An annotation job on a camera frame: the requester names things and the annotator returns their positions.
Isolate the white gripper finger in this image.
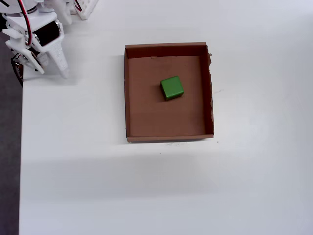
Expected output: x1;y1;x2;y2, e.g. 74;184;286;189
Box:
5;40;46;75
46;38;71;79

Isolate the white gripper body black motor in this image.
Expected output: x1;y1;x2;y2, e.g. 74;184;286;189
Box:
14;11;65;53

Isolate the brown cardboard box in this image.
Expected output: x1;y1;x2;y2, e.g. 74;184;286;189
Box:
124;42;215;144

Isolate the green cube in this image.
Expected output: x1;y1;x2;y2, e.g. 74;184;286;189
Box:
160;75;184;102

